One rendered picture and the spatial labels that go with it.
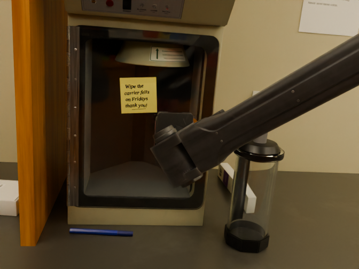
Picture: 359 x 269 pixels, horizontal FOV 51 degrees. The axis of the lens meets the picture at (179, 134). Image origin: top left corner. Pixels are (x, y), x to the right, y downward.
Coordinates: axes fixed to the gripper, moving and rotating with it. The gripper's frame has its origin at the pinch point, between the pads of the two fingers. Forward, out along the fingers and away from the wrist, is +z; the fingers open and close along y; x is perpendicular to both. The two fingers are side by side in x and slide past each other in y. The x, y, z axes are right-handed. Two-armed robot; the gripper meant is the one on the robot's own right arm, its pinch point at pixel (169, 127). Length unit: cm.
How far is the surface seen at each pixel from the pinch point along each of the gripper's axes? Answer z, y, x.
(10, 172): 37, -25, 43
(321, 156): 48, -22, -63
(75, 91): 4.7, 6.0, 19.4
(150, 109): 4.4, 2.9, 3.6
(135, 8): 1.3, 23.0, 7.6
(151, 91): 4.4, 6.8, 3.6
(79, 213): 5.9, -22.8, 18.8
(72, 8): 2.5, 22.3, 19.4
